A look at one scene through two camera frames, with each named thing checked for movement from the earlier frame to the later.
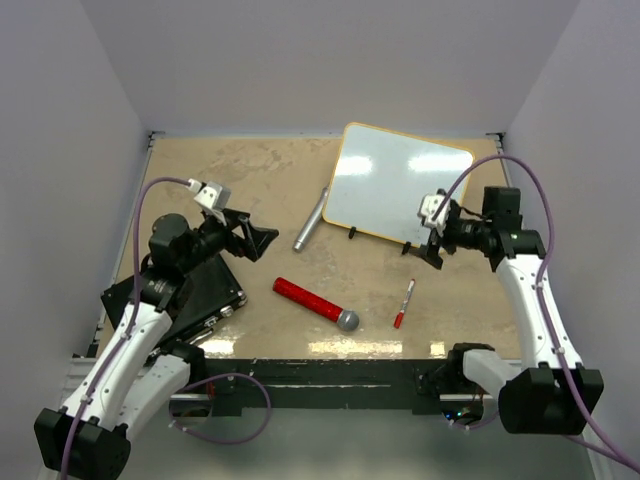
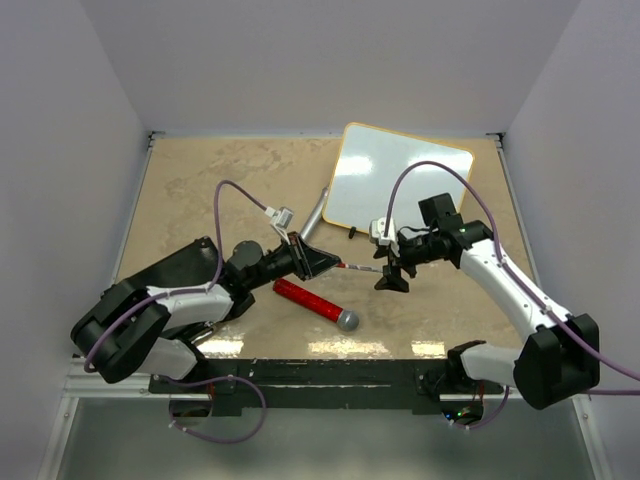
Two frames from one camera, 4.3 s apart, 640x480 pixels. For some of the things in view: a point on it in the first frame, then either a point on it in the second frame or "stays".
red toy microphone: x=347 y=320 stays
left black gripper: x=259 y=236 -> x=307 y=261
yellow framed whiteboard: x=380 y=175 stays
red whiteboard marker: x=399 y=317 -> x=354 y=266
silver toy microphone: x=299 y=242 stays
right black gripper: x=444 y=239 -> x=392 y=278
